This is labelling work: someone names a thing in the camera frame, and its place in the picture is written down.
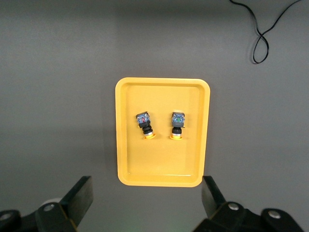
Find thin black loose cable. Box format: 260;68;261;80
228;0;304;65

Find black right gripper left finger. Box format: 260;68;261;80
35;175;94;232

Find yellow push button switch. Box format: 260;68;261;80
169;111;187;141
135;110;157;141

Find yellow plastic tray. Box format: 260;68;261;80
114;77;211;188

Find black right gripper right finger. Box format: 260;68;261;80
193;175;252;232

